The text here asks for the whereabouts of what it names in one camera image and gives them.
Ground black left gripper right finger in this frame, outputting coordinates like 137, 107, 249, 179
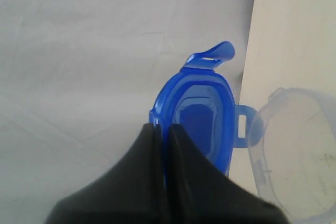
167, 124, 289, 223

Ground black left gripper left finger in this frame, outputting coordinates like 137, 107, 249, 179
45, 123, 168, 223

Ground blue plastic container lid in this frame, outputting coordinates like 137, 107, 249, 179
149, 41, 257, 175

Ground clear plastic tall container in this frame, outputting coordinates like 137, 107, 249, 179
246, 88, 335, 223

